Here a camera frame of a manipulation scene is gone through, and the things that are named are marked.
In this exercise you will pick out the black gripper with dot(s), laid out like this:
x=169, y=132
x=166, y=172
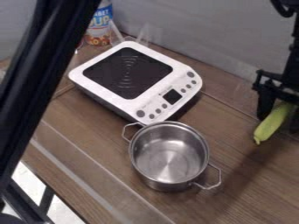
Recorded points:
x=282, y=86

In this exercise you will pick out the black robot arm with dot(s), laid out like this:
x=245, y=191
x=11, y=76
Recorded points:
x=42, y=58

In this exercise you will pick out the white and black stove top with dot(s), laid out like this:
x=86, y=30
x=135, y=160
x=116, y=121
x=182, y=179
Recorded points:
x=138, y=82

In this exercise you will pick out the stainless steel pot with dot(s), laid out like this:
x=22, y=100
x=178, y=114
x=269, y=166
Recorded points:
x=170, y=155

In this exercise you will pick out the clear acrylic barrier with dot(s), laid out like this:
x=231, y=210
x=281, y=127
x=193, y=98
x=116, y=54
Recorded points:
x=107, y=191

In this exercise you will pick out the alphabet soup can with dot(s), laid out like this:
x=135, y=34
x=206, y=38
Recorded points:
x=98, y=32

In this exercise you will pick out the black metal table frame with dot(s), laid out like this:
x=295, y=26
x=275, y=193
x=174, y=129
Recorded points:
x=32, y=213

